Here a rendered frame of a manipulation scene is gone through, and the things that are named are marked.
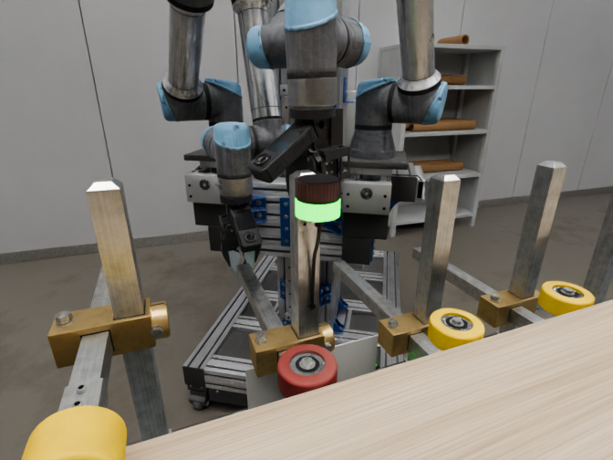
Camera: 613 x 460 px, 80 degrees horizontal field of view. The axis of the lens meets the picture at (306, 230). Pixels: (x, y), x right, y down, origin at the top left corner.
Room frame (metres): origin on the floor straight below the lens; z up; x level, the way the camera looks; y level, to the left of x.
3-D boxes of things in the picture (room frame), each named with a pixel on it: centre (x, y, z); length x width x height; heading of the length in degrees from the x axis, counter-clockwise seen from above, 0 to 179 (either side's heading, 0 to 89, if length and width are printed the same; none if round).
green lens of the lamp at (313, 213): (0.46, -0.01, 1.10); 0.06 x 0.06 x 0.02
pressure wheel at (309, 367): (0.39, 0.00, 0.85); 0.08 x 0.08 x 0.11
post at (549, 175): (0.69, -0.46, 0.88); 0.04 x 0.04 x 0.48; 21
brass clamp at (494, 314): (0.68, -0.44, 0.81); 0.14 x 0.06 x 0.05; 111
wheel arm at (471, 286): (0.76, -0.40, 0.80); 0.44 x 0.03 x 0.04; 21
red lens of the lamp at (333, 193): (0.46, -0.01, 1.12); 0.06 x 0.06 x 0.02
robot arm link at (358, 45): (0.70, -0.04, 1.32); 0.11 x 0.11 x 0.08; 59
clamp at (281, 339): (0.50, 0.02, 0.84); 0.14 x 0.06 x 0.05; 111
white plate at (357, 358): (0.54, -0.02, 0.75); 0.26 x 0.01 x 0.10; 111
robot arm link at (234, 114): (1.30, 0.28, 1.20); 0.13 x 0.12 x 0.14; 118
